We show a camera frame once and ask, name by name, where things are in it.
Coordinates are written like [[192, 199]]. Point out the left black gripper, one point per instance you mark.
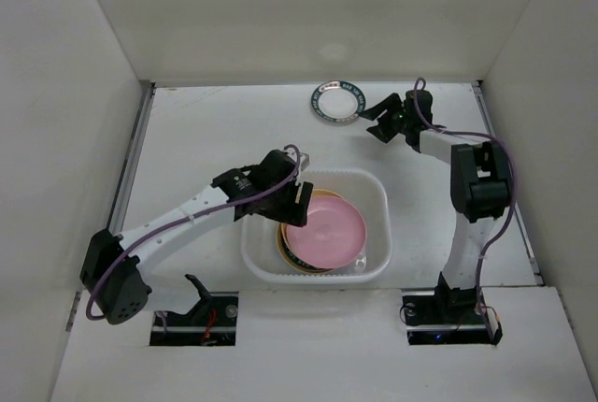
[[295, 213]]

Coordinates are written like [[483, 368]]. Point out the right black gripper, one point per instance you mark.
[[390, 117]]

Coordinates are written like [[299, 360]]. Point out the orange plate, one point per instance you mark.
[[291, 260], [321, 243]]

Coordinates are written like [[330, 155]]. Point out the pink plate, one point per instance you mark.
[[356, 234]]

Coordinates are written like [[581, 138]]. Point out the patterned rim plate top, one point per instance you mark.
[[338, 102]]

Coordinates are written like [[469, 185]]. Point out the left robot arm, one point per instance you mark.
[[117, 267]]

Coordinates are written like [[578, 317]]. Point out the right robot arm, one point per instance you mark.
[[482, 187]]

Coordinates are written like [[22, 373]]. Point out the white plastic bin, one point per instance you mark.
[[365, 192]]

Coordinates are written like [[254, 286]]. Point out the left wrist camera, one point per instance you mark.
[[299, 158]]

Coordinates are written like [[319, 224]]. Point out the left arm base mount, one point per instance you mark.
[[211, 322]]

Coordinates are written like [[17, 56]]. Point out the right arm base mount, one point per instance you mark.
[[427, 325]]

